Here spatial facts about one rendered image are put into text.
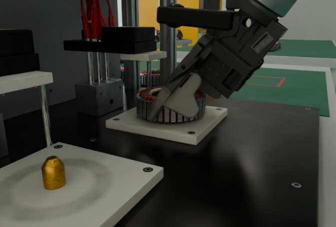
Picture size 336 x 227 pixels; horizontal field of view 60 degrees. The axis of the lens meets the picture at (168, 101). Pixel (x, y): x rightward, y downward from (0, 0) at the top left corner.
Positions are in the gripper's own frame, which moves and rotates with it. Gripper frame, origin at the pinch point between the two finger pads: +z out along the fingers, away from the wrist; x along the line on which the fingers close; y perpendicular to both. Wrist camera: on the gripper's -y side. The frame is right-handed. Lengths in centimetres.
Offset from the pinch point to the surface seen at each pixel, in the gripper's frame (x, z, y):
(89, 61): -2.7, 2.4, -15.0
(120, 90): 2.8, 6.0, -9.8
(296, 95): 37.7, -6.0, 17.1
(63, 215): -27.2, -1.5, 4.8
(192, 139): -7.5, -2.6, 7.3
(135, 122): -6.1, 2.6, -1.1
